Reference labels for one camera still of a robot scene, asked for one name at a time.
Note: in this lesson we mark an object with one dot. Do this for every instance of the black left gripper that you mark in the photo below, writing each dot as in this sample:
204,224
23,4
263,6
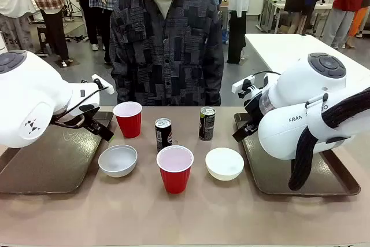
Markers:
101,131

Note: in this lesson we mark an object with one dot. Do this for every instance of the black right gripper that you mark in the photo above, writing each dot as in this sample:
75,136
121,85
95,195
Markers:
254,108

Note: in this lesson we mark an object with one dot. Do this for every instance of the red plastic cup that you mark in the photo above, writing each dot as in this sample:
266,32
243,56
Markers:
174,174
128,125

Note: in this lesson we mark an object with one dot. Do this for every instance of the grey-white bowl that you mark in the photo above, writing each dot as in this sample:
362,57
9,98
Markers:
117,161

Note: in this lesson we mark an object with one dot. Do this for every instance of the black can with yellow print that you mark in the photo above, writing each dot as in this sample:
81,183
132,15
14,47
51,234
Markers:
207,125

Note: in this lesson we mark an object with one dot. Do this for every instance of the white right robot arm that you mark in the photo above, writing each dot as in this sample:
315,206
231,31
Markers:
289,131

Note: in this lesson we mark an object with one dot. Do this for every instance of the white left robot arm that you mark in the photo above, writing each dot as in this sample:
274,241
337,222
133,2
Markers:
29,99

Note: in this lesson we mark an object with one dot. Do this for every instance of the brown plastic tray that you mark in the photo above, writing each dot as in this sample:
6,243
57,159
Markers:
52,166
274,177

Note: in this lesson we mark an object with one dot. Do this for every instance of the black can with red logo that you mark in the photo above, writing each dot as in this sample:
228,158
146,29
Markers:
163,134

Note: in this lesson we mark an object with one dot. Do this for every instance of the cream-white bowl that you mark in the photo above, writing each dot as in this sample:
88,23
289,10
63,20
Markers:
224,164

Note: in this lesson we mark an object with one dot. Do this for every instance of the large white table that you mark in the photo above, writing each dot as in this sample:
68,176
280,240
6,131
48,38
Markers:
283,50

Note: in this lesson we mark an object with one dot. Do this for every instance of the person in patchwork shirt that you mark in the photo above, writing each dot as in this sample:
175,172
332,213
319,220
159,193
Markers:
164,56

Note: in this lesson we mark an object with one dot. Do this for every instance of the white background workbench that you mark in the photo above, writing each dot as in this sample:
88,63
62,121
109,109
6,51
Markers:
271,7

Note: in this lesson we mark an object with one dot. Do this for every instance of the dark stool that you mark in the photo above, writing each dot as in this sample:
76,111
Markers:
42,38

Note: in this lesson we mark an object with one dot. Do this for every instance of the black tripod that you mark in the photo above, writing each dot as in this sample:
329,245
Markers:
72,7

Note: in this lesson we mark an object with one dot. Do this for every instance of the person in orange trousers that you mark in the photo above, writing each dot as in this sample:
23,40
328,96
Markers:
357,21

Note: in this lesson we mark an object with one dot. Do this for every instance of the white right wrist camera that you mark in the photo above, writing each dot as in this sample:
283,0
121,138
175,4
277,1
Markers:
240,85

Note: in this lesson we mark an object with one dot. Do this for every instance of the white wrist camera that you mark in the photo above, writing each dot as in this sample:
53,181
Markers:
240,85
110,89

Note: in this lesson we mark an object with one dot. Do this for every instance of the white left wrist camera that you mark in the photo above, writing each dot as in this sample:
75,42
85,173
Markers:
110,89

